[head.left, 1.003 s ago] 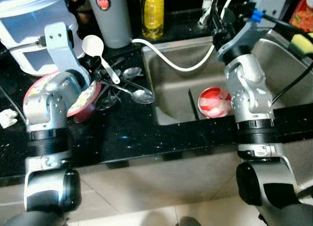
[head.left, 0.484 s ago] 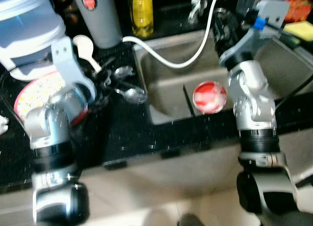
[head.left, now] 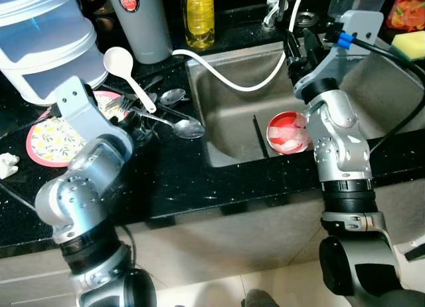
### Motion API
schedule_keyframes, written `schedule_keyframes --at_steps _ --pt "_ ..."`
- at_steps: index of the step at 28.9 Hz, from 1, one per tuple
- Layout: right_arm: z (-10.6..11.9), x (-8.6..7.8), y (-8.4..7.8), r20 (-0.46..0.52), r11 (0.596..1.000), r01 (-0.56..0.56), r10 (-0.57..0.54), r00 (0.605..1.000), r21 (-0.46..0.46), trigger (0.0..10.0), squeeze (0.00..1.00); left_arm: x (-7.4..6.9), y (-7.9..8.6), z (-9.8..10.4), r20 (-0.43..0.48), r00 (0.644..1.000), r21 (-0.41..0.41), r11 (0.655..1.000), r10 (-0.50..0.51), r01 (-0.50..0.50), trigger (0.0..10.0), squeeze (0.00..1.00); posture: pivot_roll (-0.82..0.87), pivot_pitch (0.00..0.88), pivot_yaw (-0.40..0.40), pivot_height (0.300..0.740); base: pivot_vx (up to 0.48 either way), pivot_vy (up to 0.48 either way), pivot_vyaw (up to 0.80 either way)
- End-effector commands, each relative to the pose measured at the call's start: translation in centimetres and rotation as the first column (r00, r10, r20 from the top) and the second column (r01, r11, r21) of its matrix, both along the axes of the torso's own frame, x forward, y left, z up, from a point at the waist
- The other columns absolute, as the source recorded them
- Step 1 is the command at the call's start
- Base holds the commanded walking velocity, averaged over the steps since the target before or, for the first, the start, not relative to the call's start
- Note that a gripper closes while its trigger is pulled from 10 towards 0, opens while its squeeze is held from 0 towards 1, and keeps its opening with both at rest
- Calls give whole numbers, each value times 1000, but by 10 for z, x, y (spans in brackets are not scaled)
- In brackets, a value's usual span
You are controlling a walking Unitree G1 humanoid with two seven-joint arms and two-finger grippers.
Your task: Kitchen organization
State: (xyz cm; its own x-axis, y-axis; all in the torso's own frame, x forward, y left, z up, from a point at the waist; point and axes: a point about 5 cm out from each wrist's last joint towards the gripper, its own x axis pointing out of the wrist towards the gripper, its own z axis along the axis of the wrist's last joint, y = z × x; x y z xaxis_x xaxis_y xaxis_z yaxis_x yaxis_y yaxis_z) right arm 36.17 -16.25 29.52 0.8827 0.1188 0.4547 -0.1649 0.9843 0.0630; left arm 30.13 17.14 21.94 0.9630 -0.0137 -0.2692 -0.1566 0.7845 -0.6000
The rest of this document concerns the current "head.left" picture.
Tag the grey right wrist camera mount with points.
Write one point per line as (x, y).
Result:
(362, 28)

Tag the small white object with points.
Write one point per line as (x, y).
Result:
(8, 166)

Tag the dark grey robot foot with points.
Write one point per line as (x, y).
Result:
(262, 299)

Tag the yellow oil bottle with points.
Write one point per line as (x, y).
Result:
(198, 21)

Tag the white plastic spoon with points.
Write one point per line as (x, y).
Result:
(118, 61)

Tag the large metal spoon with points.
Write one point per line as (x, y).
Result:
(188, 128)

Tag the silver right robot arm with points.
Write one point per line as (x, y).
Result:
(342, 154)

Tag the translucent stacked plastic container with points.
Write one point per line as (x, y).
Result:
(46, 48)

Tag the metal fork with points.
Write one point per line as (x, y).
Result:
(119, 105)

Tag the yellow green sponge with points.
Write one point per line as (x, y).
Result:
(410, 45)

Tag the red and white bowl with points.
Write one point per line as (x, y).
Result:
(285, 134)

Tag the round metal countertop cap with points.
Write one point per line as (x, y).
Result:
(306, 18)

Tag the floral plate with pink rim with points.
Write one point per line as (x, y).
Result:
(50, 144)

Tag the red food packet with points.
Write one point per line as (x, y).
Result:
(406, 11)

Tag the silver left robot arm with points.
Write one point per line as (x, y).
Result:
(73, 201)

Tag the black chopstick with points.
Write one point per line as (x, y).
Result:
(261, 137)

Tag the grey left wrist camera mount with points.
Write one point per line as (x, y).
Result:
(80, 107)

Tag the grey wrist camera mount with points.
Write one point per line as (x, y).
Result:
(80, 107)
(362, 28)

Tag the stainless steel sink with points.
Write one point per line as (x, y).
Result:
(232, 121)

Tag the grey canister with red logo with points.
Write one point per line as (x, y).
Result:
(149, 34)

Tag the small metal spoon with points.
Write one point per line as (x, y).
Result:
(174, 96)

